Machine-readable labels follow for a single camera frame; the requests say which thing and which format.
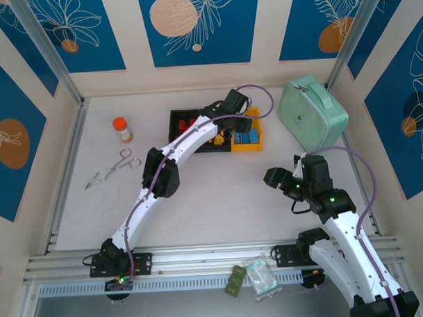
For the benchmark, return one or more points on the aluminium frame post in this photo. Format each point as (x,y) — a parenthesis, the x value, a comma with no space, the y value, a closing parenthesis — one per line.
(48,49)
(353,38)

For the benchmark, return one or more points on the yellow plastic bin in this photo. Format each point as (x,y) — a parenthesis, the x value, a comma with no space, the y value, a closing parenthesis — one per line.
(246,147)

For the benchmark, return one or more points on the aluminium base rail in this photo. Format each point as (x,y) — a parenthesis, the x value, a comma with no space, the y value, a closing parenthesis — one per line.
(201,259)

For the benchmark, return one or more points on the orange-lidded spice bottle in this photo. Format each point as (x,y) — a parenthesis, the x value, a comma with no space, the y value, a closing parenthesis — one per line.
(123,132)

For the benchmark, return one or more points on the mint green zip case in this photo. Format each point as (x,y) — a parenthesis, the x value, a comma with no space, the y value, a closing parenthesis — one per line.
(310,110)

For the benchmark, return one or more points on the red lego brick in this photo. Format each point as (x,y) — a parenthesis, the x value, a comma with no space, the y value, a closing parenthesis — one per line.
(182,124)
(193,121)

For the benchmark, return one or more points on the clear zip bag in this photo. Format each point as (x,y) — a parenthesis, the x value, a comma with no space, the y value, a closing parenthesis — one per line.
(262,278)

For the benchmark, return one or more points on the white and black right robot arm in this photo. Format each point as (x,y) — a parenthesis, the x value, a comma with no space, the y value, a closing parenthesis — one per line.
(346,237)

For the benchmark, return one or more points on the metal scissor tongs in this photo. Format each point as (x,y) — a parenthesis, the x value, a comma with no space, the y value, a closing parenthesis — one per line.
(114,168)

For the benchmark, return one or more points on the green toy brick off-table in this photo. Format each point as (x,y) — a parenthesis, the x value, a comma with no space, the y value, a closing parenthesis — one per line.
(235,281)

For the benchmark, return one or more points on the blue lego brick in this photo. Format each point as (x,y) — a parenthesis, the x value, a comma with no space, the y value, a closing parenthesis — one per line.
(254,135)
(246,139)
(238,137)

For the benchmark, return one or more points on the yellow lego brick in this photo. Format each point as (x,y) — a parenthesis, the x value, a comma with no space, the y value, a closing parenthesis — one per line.
(218,140)

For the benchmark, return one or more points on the black two-compartment bin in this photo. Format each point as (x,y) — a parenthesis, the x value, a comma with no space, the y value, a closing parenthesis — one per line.
(214,150)

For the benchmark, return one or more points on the aluminium side rail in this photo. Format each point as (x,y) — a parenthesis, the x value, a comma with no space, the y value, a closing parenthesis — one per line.
(357,174)
(67,170)

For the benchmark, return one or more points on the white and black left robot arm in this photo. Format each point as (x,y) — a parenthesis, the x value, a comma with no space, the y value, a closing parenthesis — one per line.
(130,220)

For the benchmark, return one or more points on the small circuit board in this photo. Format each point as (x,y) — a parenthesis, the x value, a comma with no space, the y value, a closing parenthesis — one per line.
(122,280)

